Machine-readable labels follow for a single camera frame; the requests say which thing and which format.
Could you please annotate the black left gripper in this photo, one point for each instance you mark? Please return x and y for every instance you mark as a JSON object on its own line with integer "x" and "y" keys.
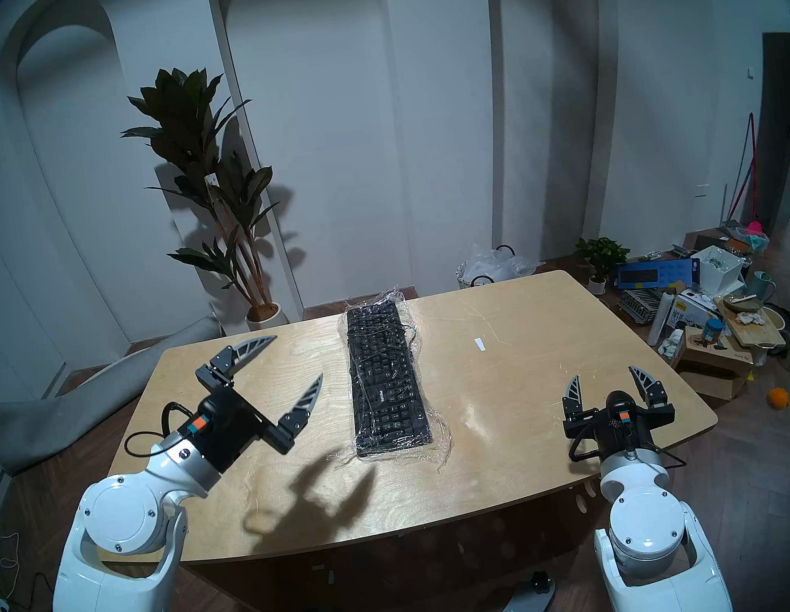
{"x": 237, "y": 426}

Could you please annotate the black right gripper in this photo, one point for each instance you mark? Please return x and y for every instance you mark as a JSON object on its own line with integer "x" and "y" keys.
{"x": 619, "y": 423}

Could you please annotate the clear plastic wrapping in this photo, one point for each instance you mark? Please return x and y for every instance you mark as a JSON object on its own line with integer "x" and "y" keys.
{"x": 426, "y": 348}

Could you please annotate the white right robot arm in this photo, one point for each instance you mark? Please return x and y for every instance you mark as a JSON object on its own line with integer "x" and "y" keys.
{"x": 644, "y": 522}

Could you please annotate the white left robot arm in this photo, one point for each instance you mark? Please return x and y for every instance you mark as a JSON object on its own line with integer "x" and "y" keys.
{"x": 117, "y": 508}

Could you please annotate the black computer keyboard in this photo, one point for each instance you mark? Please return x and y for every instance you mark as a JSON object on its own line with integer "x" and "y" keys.
{"x": 385, "y": 383}

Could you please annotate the blue keyboard box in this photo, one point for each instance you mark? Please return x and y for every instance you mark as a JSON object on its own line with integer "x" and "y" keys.
{"x": 653, "y": 275}

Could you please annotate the white paper roll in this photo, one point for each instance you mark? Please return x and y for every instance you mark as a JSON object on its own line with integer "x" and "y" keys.
{"x": 662, "y": 319}

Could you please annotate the metal dish rack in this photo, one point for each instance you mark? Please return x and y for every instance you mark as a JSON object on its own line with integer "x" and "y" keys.
{"x": 639, "y": 306}

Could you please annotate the brown cardboard box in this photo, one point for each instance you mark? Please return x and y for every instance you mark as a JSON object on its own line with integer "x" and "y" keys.
{"x": 714, "y": 370}

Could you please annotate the blue lid jar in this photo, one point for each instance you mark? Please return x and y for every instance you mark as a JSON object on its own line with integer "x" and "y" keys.
{"x": 712, "y": 331}

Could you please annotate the white yellow product box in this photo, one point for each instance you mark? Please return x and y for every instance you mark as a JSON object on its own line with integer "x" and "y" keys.
{"x": 696, "y": 307}

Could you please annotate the small white paper label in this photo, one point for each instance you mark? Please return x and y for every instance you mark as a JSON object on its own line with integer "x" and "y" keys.
{"x": 480, "y": 344}

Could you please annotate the small green potted plant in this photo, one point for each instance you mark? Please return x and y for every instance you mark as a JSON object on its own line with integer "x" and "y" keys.
{"x": 603, "y": 254}

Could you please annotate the wooden cutting board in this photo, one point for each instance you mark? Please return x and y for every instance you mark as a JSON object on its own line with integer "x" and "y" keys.
{"x": 756, "y": 330}

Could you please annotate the white open box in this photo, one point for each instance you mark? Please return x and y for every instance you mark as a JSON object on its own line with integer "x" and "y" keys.
{"x": 720, "y": 270}

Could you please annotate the orange fruit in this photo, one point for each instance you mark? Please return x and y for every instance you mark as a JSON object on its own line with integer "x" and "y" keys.
{"x": 779, "y": 398}

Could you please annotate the white basket with plastic bags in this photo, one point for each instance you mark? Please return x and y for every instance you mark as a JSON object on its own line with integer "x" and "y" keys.
{"x": 495, "y": 267}

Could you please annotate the teal mug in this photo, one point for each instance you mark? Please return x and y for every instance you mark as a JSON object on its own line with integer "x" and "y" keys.
{"x": 761, "y": 286}

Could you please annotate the grey bean bag cushion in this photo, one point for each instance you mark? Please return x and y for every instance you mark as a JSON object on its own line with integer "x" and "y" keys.
{"x": 53, "y": 419}

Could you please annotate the tall potted leafy plant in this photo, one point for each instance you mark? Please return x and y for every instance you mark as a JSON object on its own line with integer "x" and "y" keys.
{"x": 198, "y": 154}

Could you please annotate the dark door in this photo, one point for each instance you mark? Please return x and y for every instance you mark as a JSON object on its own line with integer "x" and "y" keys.
{"x": 778, "y": 123}

